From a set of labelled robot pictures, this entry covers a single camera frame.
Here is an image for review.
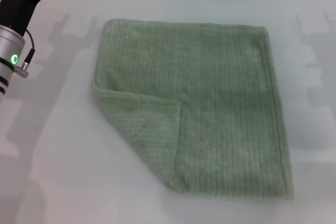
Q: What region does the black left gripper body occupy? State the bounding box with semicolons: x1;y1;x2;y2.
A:
0;0;56;36

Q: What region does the green ribbed towel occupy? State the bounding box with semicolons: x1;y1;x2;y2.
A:
91;18;295;201

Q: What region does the left arm cable with plug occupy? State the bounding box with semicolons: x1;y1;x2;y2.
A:
15;30;37;78

